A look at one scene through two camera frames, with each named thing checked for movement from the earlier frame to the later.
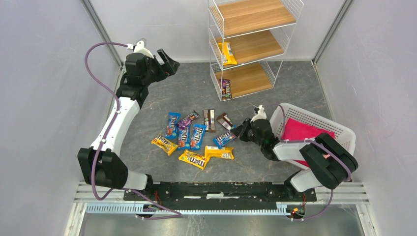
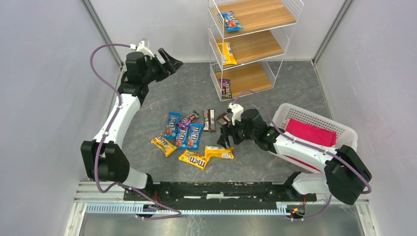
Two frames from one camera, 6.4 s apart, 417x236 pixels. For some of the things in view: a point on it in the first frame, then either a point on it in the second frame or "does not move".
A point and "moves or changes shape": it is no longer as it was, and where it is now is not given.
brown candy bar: (224, 120) does not move
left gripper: (163, 64) does not move
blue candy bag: (222, 140) moves or changes shape
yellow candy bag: (213, 151) does not move
